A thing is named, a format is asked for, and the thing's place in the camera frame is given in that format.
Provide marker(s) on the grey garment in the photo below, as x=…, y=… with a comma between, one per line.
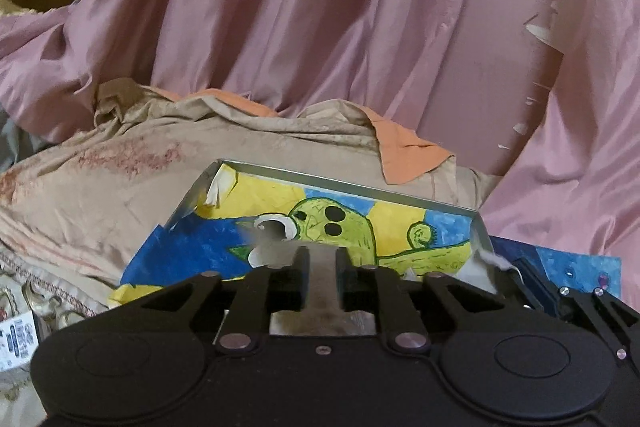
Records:
x=6, y=134

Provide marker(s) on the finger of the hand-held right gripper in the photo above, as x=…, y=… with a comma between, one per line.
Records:
x=610, y=314
x=537, y=294

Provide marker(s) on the white and blue milk carton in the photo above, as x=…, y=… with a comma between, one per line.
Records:
x=17, y=339

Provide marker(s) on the floral patterned bedspread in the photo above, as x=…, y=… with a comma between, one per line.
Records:
x=60, y=307

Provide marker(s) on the beige quilt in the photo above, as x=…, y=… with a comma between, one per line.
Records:
x=125, y=187

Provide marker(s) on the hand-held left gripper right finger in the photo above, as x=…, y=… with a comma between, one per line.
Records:
x=346, y=279

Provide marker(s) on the blue painting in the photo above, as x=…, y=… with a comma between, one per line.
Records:
x=575, y=264

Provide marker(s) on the orange cloth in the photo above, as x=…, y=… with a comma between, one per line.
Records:
x=405, y=152

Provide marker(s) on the grey metal tray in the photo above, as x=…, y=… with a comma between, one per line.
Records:
x=350, y=184

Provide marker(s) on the pink curtain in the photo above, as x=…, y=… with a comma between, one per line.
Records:
x=275, y=7
x=590, y=107

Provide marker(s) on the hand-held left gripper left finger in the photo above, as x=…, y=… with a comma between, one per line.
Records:
x=300, y=279

